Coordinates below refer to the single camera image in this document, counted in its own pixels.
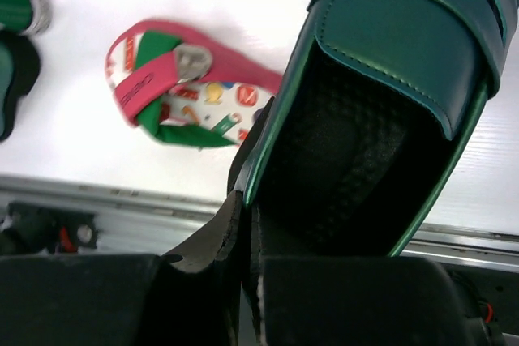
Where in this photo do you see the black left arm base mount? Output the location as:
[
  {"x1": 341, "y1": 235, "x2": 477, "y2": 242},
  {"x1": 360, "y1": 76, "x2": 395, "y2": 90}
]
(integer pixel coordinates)
[{"x1": 1, "y1": 202, "x2": 99, "y2": 255}]

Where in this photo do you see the green loafer shoe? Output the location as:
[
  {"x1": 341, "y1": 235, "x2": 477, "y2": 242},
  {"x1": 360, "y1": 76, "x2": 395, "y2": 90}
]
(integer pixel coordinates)
[
  {"x1": 228, "y1": 0, "x2": 518, "y2": 259},
  {"x1": 1, "y1": 31, "x2": 41, "y2": 142}
]

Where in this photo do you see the aluminium table edge rail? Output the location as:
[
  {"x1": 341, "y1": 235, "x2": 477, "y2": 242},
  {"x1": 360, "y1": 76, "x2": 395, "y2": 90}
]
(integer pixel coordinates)
[{"x1": 1, "y1": 175, "x2": 518, "y2": 272}]

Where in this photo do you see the pink flip-flop with letters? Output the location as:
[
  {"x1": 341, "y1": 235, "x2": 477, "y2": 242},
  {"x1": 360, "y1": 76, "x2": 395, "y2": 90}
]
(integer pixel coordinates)
[{"x1": 105, "y1": 19, "x2": 282, "y2": 148}]

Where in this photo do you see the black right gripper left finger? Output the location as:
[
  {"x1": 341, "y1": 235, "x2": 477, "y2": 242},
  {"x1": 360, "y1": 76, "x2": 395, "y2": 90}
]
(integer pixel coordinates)
[{"x1": 1, "y1": 192, "x2": 248, "y2": 345}]

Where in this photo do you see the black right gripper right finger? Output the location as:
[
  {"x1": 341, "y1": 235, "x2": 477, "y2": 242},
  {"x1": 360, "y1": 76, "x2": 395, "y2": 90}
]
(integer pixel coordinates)
[{"x1": 250, "y1": 203, "x2": 505, "y2": 345}]

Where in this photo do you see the green canvas sneaker flat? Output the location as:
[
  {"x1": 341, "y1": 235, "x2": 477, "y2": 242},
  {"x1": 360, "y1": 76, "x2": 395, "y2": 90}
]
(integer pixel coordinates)
[{"x1": 1, "y1": 0, "x2": 53, "y2": 36}]

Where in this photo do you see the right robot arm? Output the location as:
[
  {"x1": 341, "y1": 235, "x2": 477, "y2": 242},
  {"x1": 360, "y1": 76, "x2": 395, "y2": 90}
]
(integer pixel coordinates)
[{"x1": 1, "y1": 192, "x2": 518, "y2": 345}]

